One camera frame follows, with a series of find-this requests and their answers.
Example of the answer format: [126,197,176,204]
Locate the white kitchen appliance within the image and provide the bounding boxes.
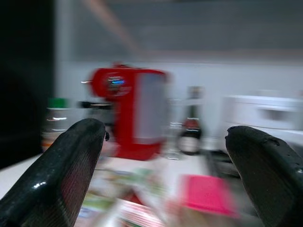
[220,94,303,133]

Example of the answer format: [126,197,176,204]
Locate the dark wine bottle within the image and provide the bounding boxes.
[178,86,205,156]

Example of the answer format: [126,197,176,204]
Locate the red coffee machine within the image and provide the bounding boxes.
[81,62,170,161]

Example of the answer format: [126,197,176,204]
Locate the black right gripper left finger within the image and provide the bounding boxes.
[0,118,107,227]

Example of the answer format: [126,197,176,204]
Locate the clear drinking glass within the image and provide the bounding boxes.
[165,99,183,160]

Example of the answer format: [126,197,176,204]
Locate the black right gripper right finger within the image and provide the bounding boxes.
[225,125,303,227]

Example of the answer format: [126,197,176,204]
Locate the pink box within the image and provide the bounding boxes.
[179,174,240,218]

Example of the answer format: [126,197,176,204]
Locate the tall black cabinet side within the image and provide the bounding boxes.
[0,0,56,169]

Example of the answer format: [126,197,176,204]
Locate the glass jar with green lid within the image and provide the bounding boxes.
[41,98,71,152]

